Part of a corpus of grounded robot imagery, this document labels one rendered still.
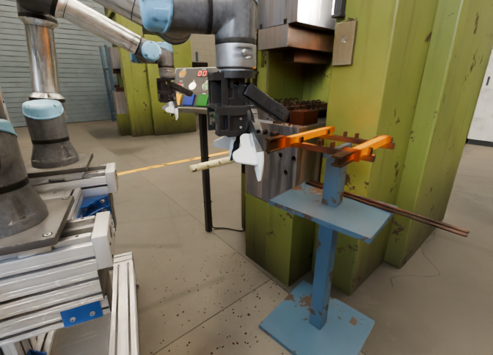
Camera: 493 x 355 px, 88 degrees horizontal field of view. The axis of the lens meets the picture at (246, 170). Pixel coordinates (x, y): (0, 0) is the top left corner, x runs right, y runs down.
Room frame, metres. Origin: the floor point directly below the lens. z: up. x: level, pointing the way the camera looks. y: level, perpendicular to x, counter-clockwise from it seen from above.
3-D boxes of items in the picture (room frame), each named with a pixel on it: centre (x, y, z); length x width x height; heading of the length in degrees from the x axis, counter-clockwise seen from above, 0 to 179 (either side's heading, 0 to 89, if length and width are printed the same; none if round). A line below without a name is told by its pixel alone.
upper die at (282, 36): (1.53, -0.28, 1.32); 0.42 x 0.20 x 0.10; 131
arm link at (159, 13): (0.50, 0.12, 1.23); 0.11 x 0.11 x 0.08; 16
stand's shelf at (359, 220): (0.93, -0.34, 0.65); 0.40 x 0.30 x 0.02; 47
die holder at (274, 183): (1.50, -0.33, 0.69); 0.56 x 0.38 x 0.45; 131
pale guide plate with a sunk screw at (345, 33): (1.24, -0.43, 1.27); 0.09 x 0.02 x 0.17; 41
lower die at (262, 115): (1.53, -0.28, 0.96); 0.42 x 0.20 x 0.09; 131
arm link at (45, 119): (0.96, 0.74, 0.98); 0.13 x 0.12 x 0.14; 32
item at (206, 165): (1.60, 0.17, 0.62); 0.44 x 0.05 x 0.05; 131
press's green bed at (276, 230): (1.50, -0.33, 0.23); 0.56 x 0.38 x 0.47; 131
